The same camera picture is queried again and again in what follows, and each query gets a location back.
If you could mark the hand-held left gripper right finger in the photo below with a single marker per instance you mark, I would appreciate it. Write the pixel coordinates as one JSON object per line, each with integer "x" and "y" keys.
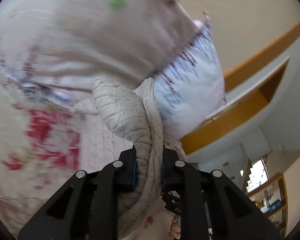
{"x": 165, "y": 172}

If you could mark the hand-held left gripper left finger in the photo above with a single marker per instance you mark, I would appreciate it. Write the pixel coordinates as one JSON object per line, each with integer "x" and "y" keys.
{"x": 133, "y": 173}

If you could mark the person's right hand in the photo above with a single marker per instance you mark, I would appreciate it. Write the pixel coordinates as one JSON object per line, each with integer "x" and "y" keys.
{"x": 175, "y": 228}

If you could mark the blue floral pillow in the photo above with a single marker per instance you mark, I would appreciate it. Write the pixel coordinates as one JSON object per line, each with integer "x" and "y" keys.
{"x": 192, "y": 87}

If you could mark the window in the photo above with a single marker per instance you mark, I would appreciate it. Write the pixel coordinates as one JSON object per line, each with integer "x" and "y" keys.
{"x": 257, "y": 176}

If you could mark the wooden framed cabinet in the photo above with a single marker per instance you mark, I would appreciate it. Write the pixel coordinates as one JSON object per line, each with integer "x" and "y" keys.
{"x": 235, "y": 115}

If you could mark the wooden bookshelf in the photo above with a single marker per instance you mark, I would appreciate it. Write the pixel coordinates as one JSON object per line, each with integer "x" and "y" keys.
{"x": 270, "y": 200}

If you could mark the floral bedspread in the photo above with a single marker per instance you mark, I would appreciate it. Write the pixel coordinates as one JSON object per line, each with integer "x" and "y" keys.
{"x": 40, "y": 140}

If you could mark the pink floral pillow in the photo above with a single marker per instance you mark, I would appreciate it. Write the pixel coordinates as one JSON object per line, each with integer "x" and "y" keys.
{"x": 72, "y": 30}

